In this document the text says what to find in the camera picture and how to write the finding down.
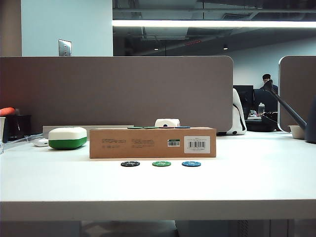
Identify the long ceiling light strip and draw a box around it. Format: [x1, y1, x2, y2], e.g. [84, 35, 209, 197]
[112, 19, 316, 28]

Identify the black desk container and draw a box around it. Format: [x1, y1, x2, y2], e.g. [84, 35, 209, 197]
[6, 115, 32, 142]

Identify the white and green case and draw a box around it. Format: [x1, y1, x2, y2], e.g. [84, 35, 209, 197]
[48, 126, 88, 150]

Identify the white paper cup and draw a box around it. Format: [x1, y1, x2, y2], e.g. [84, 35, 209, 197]
[0, 116, 6, 144]

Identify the wide grey desk partition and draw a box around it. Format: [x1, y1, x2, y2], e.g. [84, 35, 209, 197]
[0, 56, 234, 135]

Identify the metal wall plate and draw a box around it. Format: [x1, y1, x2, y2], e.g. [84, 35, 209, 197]
[58, 39, 72, 57]

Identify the white bowl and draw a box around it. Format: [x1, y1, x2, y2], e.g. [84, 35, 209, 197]
[287, 124, 307, 139]

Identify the black computer monitor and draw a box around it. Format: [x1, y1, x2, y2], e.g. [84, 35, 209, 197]
[233, 85, 255, 119]

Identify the person with dark hair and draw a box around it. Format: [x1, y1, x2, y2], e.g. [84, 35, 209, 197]
[259, 73, 279, 91]

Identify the orange object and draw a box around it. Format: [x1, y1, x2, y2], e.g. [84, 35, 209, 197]
[0, 107, 16, 117]

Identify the black bag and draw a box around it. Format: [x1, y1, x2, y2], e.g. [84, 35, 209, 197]
[246, 111, 281, 132]

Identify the dark blue monitor back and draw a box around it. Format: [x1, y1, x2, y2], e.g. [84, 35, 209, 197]
[253, 88, 279, 113]

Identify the white and black rounded figure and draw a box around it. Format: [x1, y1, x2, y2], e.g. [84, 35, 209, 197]
[226, 88, 247, 135]

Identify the grey partition with white edge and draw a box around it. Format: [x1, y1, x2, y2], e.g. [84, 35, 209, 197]
[278, 55, 316, 133]

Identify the black poker chip 100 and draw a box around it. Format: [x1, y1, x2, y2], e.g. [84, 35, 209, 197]
[120, 160, 141, 168]

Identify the dark grey watering can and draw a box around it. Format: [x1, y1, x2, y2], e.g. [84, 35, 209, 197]
[263, 79, 316, 144]

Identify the long brown cardboard box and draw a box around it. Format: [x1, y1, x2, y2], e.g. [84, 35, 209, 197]
[89, 127, 217, 158]

